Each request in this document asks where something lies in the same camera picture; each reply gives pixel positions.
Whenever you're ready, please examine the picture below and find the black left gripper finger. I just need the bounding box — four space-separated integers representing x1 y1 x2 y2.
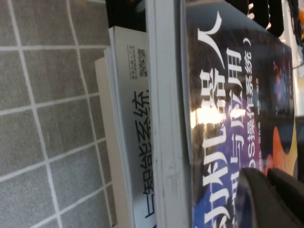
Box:
237 166 304 228

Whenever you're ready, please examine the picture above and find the dark mobile robot book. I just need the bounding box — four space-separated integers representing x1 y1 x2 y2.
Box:
145 0 297 228

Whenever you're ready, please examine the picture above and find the white book with QR code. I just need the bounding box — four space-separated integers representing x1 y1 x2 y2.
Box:
108 26 164 228

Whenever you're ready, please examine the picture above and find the cream paper book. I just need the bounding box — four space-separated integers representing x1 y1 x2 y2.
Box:
94 58 130 228

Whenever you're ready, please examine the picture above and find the black plastic book stand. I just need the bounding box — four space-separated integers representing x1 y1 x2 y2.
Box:
105 0 285 38

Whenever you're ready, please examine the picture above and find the grey checked tablecloth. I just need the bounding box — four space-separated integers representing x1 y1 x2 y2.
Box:
0 0 119 228

